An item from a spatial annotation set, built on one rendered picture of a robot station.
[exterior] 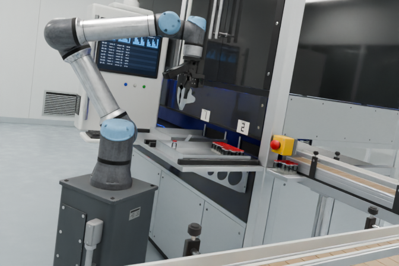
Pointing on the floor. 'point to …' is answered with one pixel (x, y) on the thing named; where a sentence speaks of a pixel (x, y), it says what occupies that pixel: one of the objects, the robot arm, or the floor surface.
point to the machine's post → (277, 101)
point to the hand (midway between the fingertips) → (179, 106)
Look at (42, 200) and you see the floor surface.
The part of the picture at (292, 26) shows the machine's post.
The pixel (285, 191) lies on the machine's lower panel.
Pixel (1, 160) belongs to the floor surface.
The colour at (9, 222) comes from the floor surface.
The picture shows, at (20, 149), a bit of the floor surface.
